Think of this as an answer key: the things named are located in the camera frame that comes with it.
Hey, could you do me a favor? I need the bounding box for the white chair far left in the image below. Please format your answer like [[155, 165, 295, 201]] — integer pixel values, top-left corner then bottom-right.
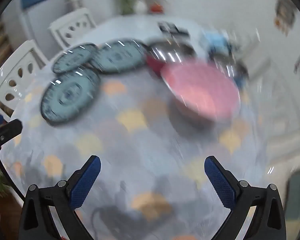
[[49, 8, 97, 49]]

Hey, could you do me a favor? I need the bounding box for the white chair near left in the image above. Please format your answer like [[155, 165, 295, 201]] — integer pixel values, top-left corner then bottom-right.
[[0, 40, 49, 121]]

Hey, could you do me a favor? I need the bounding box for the blue patterned plate three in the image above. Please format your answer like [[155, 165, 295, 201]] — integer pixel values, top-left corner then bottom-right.
[[89, 38, 147, 74]]

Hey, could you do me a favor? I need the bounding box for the white chair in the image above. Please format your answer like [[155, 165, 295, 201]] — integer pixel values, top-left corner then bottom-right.
[[0, 40, 49, 121], [49, 8, 97, 49]]

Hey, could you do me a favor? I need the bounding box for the red lidded dish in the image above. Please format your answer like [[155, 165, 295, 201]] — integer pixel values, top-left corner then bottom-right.
[[149, 3, 164, 14]]

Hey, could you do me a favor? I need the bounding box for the blue tissue pack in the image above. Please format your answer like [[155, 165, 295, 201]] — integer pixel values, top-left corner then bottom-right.
[[199, 31, 229, 55]]

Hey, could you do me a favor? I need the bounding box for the pink ceramic bowl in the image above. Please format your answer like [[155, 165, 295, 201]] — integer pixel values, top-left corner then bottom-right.
[[160, 60, 241, 122]]

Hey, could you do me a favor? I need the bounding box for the fan pattern table mat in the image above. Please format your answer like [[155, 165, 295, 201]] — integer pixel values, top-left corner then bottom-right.
[[0, 67, 266, 239]]

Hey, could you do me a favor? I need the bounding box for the white dining table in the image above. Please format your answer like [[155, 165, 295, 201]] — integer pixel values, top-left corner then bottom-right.
[[74, 15, 207, 59]]

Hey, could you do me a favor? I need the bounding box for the blue patterned plate two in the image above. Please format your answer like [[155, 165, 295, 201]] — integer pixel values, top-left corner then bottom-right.
[[51, 43, 97, 74]]

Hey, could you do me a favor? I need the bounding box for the white refrigerator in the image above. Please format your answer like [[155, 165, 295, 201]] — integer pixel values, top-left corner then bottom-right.
[[1, 0, 73, 61]]

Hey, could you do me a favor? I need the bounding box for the red steel bowl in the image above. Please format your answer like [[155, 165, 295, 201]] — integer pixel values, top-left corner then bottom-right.
[[146, 40, 197, 77]]

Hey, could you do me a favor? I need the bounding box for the blue patterned plate one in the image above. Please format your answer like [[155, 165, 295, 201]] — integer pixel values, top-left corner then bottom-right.
[[40, 68, 101, 125]]

